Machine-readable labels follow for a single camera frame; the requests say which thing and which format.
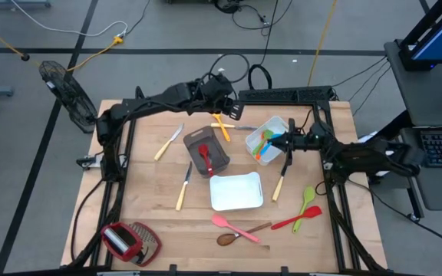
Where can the grey translucent plastic bin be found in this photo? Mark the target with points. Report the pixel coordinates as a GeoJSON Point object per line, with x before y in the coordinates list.
{"type": "Point", "coordinates": [221, 157]}

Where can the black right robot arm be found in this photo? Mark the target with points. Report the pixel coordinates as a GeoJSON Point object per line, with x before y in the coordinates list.
{"type": "Point", "coordinates": [367, 157]}

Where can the orange silicone spoon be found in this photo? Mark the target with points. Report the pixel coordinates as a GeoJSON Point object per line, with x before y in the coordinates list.
{"type": "Point", "coordinates": [260, 153]}

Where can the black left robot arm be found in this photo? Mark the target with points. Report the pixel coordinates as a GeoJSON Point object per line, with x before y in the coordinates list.
{"type": "Point", "coordinates": [148, 103]}

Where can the black floor fan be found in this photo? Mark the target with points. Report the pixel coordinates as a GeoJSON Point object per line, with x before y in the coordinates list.
{"type": "Point", "coordinates": [71, 99]}

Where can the black power strip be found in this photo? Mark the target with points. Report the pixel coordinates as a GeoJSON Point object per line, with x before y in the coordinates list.
{"type": "Point", "coordinates": [282, 94]}

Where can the blue silicone spoon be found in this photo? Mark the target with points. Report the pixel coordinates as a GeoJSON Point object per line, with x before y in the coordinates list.
{"type": "Point", "coordinates": [266, 147]}

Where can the yellow silicone spoon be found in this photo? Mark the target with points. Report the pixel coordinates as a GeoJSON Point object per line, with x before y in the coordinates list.
{"type": "Point", "coordinates": [224, 132]}

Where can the red steel box grater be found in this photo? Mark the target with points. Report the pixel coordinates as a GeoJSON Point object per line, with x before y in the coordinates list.
{"type": "Point", "coordinates": [129, 243]}

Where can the white plastic bin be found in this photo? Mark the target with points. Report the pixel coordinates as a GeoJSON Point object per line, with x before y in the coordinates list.
{"type": "Point", "coordinates": [274, 122]}
{"type": "Point", "coordinates": [236, 191]}

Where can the black monitor with blue screen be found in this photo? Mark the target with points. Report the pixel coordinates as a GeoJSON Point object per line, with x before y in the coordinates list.
{"type": "Point", "coordinates": [439, 38]}

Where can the brown wooden spoon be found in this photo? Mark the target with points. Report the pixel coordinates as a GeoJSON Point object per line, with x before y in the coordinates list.
{"type": "Point", "coordinates": [225, 239]}

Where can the grey equipment cart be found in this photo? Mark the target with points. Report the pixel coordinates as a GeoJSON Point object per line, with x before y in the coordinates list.
{"type": "Point", "coordinates": [428, 96]}

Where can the black floor puck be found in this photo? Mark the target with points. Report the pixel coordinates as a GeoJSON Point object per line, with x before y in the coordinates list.
{"type": "Point", "coordinates": [25, 57]}

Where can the red silicone spatula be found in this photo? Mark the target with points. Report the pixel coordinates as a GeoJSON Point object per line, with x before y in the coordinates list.
{"type": "Point", "coordinates": [311, 212]}

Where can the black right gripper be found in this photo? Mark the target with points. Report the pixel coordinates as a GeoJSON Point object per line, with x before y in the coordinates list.
{"type": "Point", "coordinates": [309, 138]}

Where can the lime green silicone spoon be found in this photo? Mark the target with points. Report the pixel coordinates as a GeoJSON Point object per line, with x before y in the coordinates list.
{"type": "Point", "coordinates": [308, 193]}

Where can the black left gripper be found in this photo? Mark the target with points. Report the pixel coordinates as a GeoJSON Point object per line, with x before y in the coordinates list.
{"type": "Point", "coordinates": [217, 94]}

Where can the red silicone spoon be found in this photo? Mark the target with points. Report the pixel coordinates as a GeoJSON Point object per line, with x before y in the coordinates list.
{"type": "Point", "coordinates": [203, 150]}

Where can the white paper sheet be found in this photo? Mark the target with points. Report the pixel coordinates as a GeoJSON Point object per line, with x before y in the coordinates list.
{"type": "Point", "coordinates": [365, 137]}

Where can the pink silicone spoon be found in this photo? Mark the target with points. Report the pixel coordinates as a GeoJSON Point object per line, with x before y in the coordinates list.
{"type": "Point", "coordinates": [220, 220]}

